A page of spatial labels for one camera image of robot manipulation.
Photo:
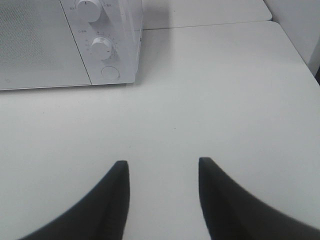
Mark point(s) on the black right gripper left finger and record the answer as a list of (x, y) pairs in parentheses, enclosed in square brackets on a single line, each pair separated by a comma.
[(100, 215)]

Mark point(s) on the white microwave oven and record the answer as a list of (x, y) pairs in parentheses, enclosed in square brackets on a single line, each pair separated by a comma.
[(121, 23)]

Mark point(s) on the white microwave knob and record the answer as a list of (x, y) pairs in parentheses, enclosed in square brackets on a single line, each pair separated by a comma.
[(102, 48), (89, 10)]

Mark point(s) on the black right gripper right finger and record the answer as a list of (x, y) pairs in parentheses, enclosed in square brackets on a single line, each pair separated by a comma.
[(232, 213)]

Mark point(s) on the round white door button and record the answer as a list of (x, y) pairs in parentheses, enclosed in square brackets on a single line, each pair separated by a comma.
[(110, 73)]

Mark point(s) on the white microwave door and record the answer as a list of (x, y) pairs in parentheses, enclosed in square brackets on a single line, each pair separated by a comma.
[(37, 47)]

